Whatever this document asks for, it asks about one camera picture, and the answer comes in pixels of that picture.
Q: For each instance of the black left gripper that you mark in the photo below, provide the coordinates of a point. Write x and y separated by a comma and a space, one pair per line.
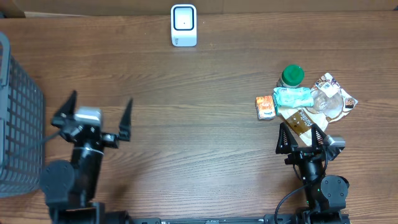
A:
94, 132

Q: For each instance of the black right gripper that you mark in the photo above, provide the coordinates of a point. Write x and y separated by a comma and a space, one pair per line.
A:
299, 152

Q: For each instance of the teal wet wipes pack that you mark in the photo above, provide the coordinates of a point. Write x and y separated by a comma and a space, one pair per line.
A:
293, 97

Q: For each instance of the beige brown snack bag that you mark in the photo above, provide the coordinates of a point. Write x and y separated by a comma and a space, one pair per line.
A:
331, 103

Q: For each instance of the small orange tissue pack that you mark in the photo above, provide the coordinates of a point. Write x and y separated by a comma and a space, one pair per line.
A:
265, 107

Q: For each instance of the green lid jar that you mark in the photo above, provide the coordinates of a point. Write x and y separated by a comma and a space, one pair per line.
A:
291, 77

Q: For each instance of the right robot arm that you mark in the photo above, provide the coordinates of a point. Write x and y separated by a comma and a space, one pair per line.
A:
325, 194

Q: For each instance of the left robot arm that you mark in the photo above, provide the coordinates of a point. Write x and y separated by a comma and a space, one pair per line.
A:
70, 186

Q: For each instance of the grey plastic mesh basket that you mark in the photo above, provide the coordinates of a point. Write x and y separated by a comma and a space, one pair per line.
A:
22, 125

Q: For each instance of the cardboard backboard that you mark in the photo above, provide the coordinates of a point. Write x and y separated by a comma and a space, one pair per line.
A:
20, 8

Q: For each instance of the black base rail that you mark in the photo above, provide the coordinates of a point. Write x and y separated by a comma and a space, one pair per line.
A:
266, 219

